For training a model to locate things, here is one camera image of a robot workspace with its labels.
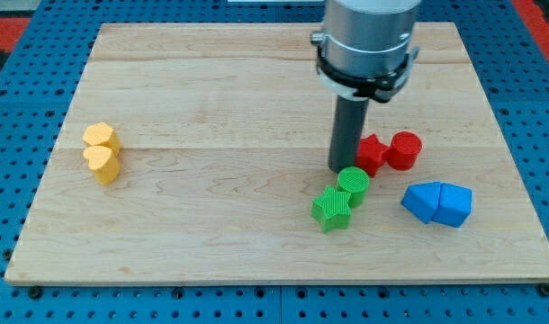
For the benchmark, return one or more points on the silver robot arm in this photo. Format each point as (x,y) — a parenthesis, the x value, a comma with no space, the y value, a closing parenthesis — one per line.
(363,48)

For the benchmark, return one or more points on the green star block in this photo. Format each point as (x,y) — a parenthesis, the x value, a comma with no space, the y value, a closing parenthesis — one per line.
(331,209)

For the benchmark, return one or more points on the green cylinder block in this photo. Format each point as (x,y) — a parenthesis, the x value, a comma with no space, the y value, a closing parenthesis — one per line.
(355,181)

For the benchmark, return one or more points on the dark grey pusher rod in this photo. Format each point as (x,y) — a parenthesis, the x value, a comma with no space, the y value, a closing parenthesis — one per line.
(348,123)

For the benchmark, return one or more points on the red star block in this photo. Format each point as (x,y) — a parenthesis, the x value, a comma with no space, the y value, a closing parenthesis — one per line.
(371,155)

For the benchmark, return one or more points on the red cylinder block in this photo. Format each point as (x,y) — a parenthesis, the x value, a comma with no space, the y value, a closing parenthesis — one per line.
(404,150)

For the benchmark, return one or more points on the blue triangular block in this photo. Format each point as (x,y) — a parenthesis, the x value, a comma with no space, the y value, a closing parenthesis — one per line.
(422,200)

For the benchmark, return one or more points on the yellow heart block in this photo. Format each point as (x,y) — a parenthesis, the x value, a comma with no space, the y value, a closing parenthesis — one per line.
(103,163)

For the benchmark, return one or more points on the yellow hexagon block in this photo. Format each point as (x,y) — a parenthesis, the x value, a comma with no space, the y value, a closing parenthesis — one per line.
(102,134)

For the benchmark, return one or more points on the blue pentagon block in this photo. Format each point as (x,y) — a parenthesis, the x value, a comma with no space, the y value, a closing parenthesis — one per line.
(454,205)

